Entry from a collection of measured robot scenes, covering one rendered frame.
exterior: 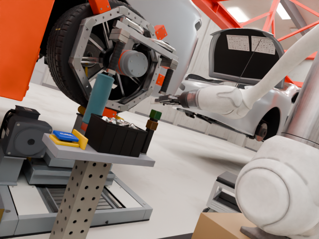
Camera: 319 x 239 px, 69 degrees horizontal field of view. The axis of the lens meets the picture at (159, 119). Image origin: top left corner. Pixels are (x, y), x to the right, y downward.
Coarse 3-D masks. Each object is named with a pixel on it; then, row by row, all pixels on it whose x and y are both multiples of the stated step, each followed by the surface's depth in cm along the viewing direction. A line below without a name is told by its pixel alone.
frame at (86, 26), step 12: (108, 12) 117; (120, 12) 121; (132, 12) 126; (84, 24) 111; (96, 24) 115; (144, 24) 132; (84, 36) 113; (72, 48) 116; (84, 48) 114; (72, 60) 113; (156, 60) 146; (84, 72) 118; (156, 72) 147; (84, 84) 119; (144, 84) 150; (84, 96) 127; (132, 96) 145; (144, 96) 146; (120, 108) 137
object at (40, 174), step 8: (24, 160) 130; (32, 160) 133; (40, 160) 136; (24, 168) 127; (32, 168) 118; (40, 168) 124; (48, 168) 126; (56, 168) 129; (64, 168) 132; (72, 168) 136; (32, 176) 117; (40, 176) 119; (48, 176) 122; (56, 176) 125; (64, 176) 128; (112, 176) 149; (104, 184) 147
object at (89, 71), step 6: (90, 36) 161; (96, 36) 164; (96, 42) 165; (102, 42) 168; (90, 48) 159; (96, 48) 166; (96, 54) 163; (90, 60) 161; (84, 66) 164; (90, 66) 167; (96, 66) 170; (90, 72) 168
